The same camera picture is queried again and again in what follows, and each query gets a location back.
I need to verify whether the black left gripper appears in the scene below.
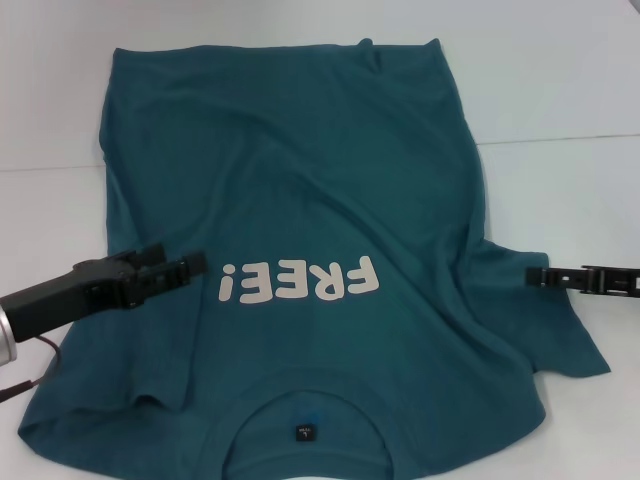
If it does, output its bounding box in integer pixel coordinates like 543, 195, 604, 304
0, 242, 209, 344

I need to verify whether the teal t-shirt with FREE print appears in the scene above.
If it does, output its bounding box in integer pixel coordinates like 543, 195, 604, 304
17, 37, 612, 480

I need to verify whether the left wrist cable with connector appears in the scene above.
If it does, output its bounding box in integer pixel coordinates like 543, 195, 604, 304
0, 335, 62, 406

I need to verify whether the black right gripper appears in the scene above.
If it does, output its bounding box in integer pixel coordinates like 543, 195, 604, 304
527, 263, 640, 300

